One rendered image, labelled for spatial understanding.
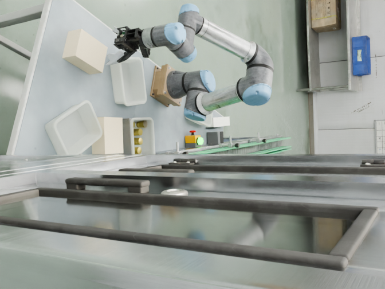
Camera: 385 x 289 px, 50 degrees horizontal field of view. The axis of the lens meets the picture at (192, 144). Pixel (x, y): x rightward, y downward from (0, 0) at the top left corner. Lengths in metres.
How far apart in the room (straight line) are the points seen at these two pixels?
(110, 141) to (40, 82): 0.39
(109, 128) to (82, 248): 1.58
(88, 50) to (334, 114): 6.43
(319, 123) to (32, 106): 6.67
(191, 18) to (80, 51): 0.47
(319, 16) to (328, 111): 1.68
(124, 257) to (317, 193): 0.32
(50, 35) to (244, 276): 1.62
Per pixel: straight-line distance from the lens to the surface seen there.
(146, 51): 1.68
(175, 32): 1.50
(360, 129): 7.78
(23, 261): 0.29
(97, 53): 1.84
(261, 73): 1.79
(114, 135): 1.87
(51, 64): 1.76
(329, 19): 7.37
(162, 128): 2.29
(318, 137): 7.92
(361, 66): 7.18
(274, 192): 0.54
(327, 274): 0.22
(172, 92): 2.20
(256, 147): 3.15
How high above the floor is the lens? 2.06
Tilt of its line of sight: 31 degrees down
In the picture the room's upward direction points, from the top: 89 degrees clockwise
